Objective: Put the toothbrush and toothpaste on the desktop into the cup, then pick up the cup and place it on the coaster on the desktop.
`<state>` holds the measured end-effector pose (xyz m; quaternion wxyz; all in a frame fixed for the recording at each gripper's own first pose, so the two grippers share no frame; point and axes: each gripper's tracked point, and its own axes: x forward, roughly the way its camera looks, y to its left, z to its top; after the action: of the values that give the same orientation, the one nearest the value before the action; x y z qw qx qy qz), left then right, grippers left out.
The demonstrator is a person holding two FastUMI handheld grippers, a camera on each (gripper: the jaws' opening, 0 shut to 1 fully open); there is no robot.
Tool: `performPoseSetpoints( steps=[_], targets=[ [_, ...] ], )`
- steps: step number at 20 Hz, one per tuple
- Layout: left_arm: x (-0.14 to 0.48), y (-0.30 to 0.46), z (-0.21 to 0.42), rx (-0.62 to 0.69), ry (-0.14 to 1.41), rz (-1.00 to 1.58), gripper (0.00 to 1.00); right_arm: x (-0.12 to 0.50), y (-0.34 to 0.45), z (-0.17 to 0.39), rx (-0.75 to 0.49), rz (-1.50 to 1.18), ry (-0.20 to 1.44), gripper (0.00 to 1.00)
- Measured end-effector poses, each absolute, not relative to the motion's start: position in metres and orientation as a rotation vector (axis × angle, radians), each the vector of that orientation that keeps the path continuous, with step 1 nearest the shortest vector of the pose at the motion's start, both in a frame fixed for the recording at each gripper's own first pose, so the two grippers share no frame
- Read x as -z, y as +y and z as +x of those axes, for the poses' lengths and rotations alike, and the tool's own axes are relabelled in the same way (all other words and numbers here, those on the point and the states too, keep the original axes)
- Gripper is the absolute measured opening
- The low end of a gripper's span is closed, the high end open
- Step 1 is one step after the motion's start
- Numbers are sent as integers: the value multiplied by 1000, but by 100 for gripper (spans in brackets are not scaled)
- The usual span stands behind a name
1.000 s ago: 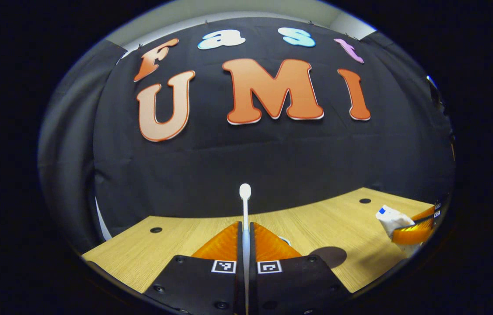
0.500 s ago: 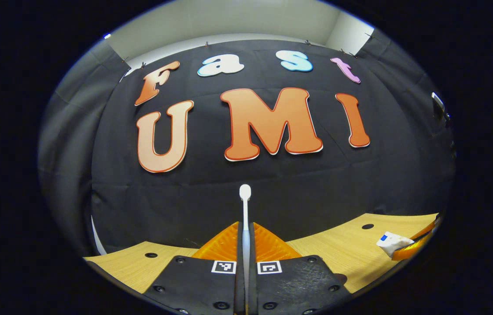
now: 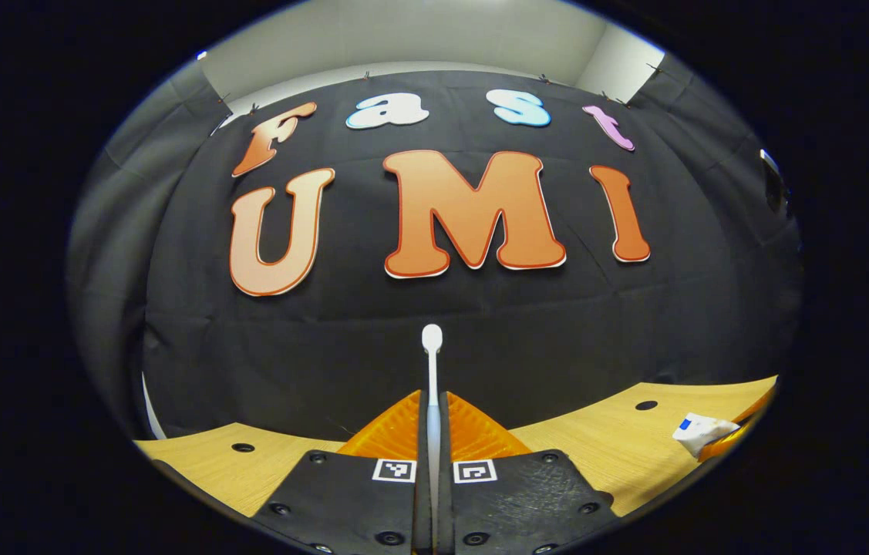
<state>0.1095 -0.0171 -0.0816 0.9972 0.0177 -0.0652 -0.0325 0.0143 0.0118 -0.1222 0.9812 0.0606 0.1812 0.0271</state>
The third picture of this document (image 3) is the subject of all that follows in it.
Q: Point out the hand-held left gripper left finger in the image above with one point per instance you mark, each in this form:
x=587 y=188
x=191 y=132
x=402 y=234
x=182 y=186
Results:
x=423 y=439

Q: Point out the white toothpaste tube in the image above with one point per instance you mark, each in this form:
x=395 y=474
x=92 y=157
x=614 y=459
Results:
x=700 y=432

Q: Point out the white toothbrush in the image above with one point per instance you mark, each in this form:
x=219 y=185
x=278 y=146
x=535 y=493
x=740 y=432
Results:
x=432 y=370

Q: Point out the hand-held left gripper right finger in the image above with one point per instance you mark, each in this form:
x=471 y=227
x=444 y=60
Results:
x=444 y=439

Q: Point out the black backdrop cloth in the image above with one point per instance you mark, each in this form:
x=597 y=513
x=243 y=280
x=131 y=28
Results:
x=557 y=331

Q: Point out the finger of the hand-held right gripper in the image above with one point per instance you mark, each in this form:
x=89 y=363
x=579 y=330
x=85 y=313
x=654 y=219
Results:
x=727 y=445

